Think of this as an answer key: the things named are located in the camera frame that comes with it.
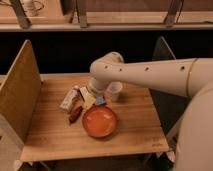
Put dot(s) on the yellow sponge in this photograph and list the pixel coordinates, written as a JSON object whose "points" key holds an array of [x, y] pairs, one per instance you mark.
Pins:
{"points": [[88, 98]]}

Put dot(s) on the brown sausage toy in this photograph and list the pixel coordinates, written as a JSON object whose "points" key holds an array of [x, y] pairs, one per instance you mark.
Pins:
{"points": [[75, 115]]}

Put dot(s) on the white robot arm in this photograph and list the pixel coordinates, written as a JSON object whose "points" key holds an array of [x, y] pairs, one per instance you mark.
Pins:
{"points": [[192, 77]]}

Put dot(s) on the white milk carton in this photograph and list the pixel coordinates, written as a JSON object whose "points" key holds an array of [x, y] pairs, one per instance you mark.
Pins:
{"points": [[70, 99]]}

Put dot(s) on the translucent plastic cup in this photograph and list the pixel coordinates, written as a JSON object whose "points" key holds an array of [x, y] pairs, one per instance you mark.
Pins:
{"points": [[113, 91]]}

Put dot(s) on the left wooden divider panel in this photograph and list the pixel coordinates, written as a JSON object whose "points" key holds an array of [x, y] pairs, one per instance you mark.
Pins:
{"points": [[18, 94]]}

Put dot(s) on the orange round plate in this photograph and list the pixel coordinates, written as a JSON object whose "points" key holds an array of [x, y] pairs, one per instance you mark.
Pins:
{"points": [[99, 121]]}

